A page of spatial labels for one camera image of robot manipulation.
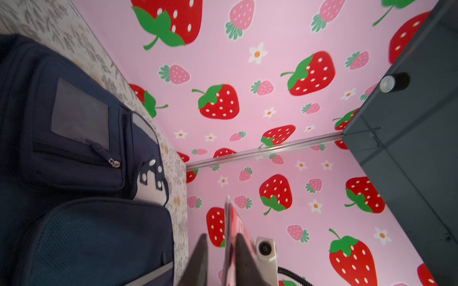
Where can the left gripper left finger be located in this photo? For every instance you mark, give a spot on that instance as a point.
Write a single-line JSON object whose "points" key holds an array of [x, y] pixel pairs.
{"points": [[196, 272]]}

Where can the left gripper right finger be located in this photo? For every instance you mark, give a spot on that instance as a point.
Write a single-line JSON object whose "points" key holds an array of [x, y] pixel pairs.
{"points": [[247, 273]]}

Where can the red card pack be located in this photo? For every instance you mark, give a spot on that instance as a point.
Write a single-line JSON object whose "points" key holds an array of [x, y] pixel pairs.
{"points": [[233, 226]]}

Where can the navy blue student backpack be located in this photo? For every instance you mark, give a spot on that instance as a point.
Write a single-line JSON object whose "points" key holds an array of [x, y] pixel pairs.
{"points": [[83, 189]]}

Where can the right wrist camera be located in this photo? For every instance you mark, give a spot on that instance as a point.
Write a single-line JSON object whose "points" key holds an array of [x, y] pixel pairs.
{"points": [[267, 260]]}

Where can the dark ceiling camera mount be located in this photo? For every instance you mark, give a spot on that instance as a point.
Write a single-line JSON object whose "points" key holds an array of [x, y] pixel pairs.
{"points": [[405, 137]]}

